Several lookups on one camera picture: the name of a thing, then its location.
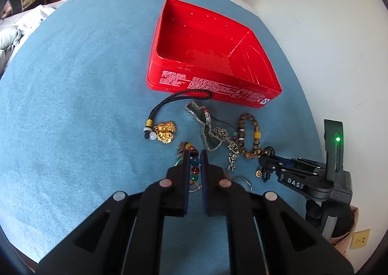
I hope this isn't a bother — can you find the gold charm black cord pendant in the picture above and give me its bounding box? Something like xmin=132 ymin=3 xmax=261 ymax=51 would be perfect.
xmin=143 ymin=89 xmax=213 ymax=144

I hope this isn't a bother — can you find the blue fabric table cover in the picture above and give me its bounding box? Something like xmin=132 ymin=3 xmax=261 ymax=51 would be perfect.
xmin=1 ymin=0 xmax=323 ymax=261

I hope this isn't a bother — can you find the brown wooden bead bracelet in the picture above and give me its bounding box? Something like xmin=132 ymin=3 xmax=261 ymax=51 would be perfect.
xmin=237 ymin=113 xmax=263 ymax=160

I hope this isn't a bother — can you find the black bead necklace gold pendant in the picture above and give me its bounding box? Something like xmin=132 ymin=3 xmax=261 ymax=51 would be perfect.
xmin=255 ymin=146 xmax=275 ymax=183

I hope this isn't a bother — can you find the thin silver ring bangle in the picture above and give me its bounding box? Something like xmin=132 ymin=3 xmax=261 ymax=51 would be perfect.
xmin=233 ymin=176 xmax=252 ymax=192

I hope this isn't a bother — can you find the red metal tin box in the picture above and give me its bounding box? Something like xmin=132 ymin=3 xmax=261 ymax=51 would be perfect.
xmin=146 ymin=0 xmax=282 ymax=108

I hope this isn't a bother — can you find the black office chair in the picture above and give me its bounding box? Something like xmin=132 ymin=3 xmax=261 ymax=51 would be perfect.
xmin=8 ymin=0 xmax=47 ymax=15

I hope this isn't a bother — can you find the yellow wall socket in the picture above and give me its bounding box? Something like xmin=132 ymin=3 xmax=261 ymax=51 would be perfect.
xmin=350 ymin=229 xmax=370 ymax=249

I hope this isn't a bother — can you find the multicolour agate bead bracelet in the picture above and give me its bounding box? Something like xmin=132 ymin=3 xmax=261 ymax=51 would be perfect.
xmin=176 ymin=142 xmax=203 ymax=193

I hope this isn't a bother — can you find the silver chain necklace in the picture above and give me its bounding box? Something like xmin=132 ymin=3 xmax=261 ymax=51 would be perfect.
xmin=213 ymin=127 xmax=240 ymax=171

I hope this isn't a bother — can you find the silver metal wristwatch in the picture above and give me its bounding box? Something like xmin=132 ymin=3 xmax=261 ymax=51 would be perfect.
xmin=185 ymin=101 xmax=222 ymax=152

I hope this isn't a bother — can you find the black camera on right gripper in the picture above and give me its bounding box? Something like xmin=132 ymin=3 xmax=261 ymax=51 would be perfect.
xmin=324 ymin=119 xmax=344 ymax=185

